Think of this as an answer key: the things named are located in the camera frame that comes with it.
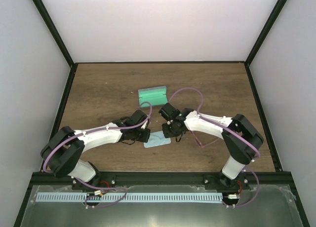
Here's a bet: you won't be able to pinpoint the light blue cleaning cloth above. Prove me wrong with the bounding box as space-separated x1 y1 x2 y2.
144 131 171 148

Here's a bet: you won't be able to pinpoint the pink transparent sunglasses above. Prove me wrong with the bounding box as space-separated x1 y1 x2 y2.
192 131 220 149

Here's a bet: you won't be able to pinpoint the blue green glasses case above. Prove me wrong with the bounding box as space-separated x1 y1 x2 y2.
138 86 168 108

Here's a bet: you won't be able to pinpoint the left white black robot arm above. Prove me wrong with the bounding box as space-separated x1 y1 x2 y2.
40 110 150 189

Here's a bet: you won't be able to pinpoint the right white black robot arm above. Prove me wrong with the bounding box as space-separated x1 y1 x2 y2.
159 103 264 189

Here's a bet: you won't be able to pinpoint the shiny metal front plate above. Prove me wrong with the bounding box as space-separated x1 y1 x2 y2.
22 185 303 227

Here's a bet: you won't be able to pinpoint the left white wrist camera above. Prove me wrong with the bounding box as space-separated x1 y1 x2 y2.
140 120 150 129

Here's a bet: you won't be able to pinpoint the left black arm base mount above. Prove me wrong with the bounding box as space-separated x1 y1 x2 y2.
74 175 118 190

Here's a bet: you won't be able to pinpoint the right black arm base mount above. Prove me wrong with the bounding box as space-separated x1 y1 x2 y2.
203 172 249 192

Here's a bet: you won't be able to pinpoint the light blue slotted cable duct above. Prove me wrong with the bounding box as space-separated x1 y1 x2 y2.
35 192 223 204

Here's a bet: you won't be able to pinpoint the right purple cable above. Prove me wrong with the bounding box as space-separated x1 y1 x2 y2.
168 88 261 209

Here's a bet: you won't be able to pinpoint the black aluminium frame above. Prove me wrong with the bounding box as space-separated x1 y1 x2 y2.
14 0 310 227

